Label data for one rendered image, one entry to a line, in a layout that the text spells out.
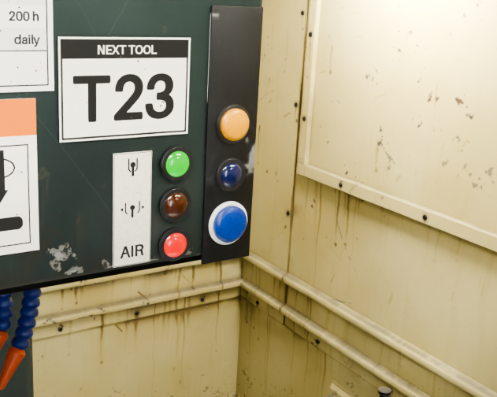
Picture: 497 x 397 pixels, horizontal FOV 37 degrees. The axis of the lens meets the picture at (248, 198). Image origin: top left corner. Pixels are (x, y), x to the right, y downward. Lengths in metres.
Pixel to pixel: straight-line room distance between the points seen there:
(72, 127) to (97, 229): 0.08
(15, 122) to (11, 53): 0.04
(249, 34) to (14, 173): 0.20
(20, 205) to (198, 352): 1.50
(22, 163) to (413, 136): 1.00
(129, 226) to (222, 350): 1.49
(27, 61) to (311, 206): 1.23
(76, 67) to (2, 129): 0.06
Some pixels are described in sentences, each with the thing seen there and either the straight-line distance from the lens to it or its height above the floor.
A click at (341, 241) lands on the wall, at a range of 1.62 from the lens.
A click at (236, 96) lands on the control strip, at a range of 0.58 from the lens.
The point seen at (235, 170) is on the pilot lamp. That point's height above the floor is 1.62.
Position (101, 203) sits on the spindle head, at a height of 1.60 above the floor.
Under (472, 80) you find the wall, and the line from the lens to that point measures 1.33.
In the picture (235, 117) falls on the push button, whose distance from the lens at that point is 0.57.
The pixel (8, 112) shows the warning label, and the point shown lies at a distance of 0.51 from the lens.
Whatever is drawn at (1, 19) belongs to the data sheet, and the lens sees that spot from 0.50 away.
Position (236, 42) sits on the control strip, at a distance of 0.57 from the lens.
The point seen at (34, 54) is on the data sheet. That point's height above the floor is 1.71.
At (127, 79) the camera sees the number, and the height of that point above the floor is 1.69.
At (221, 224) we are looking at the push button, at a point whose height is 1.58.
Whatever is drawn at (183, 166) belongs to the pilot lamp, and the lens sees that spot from 0.56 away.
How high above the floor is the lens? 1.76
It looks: 16 degrees down
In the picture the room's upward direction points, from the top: 3 degrees clockwise
